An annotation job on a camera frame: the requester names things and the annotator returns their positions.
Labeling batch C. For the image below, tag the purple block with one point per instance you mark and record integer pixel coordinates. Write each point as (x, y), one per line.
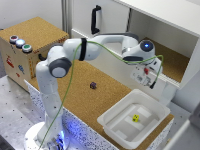
(93, 85)

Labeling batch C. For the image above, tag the white cabinet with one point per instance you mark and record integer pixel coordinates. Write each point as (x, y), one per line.
(173, 13)

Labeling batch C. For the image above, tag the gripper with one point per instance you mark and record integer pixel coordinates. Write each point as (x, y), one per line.
(140, 76)

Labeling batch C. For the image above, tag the red button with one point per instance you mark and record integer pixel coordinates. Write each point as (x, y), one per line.
(14, 39)

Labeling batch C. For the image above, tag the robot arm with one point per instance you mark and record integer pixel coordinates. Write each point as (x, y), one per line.
(50, 86)

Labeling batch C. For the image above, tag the yellow block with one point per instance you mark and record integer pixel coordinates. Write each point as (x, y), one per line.
(135, 117)

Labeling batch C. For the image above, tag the white plastic box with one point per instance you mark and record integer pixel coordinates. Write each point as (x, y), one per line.
(113, 123)

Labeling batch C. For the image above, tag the blue button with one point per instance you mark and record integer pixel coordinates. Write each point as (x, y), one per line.
(20, 43)

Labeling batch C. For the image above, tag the white sliding door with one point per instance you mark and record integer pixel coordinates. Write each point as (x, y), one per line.
(113, 16)

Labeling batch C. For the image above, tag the green button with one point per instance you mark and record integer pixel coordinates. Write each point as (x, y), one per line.
(26, 48)

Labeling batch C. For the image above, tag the wooden drawer box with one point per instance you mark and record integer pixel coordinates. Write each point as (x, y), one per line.
(36, 31)

